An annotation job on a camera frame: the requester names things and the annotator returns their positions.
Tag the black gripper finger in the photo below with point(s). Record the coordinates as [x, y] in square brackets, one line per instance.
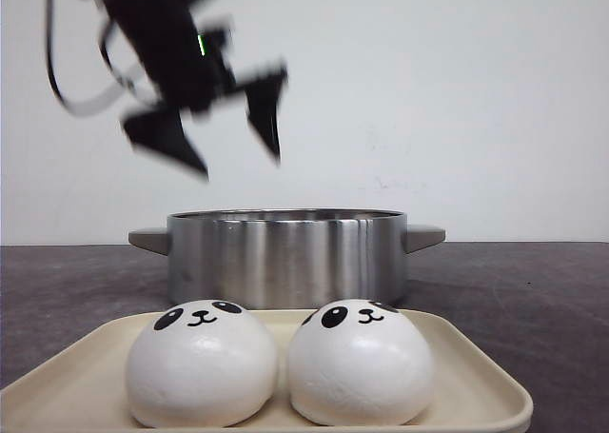
[263, 92]
[159, 130]

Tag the cream rectangular tray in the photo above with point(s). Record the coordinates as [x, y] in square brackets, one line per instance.
[81, 389]

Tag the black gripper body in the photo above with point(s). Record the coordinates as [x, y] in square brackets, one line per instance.
[165, 39]

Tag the panda bun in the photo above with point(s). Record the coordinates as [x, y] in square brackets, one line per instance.
[359, 362]
[203, 363]

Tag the stainless steel pot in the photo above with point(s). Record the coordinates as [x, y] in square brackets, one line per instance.
[287, 258]

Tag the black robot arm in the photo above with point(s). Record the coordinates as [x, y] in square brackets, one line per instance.
[212, 42]

